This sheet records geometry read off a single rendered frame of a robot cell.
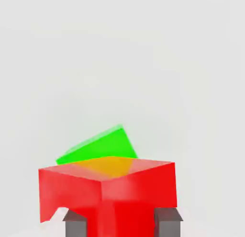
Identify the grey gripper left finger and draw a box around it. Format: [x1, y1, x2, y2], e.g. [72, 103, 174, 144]
[49, 207, 88, 237]

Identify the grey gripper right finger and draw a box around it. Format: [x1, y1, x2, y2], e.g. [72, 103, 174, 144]
[154, 207, 194, 237]

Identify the small red cube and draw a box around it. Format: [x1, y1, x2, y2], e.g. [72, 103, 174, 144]
[38, 156, 178, 237]

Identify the small green cube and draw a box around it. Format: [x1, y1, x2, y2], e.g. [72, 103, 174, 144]
[55, 124, 138, 166]

